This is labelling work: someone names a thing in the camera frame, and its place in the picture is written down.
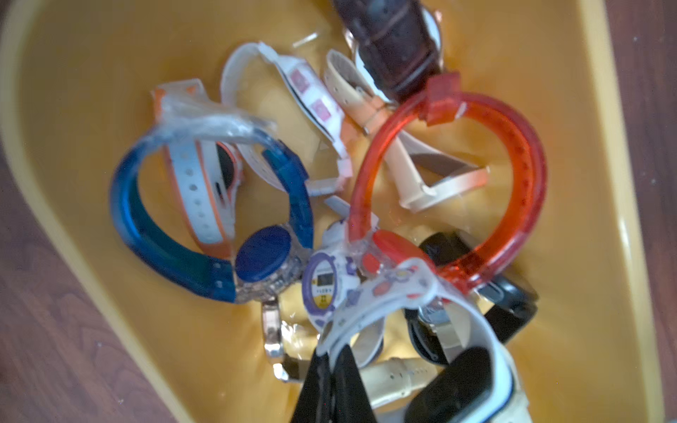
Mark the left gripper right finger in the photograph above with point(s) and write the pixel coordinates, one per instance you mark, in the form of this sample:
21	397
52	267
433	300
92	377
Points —
351	403

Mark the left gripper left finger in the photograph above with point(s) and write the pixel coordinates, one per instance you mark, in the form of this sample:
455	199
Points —
315	403

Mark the clear white watch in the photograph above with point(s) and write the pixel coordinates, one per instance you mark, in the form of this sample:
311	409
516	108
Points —
330	278

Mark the blue transparent watch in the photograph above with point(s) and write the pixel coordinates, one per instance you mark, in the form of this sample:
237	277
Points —
269	261

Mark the pink orange watch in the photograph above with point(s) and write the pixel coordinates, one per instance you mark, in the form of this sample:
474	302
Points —
205	177

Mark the red transparent watch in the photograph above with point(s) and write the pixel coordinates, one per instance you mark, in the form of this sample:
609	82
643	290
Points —
442	100

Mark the dark brown strap watch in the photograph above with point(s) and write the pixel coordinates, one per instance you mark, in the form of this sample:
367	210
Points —
394	44

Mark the white band watch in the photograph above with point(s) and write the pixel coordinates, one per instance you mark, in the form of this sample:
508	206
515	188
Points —
481	383

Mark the yellow rectangular tray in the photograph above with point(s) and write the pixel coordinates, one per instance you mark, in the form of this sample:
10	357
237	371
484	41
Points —
76	78

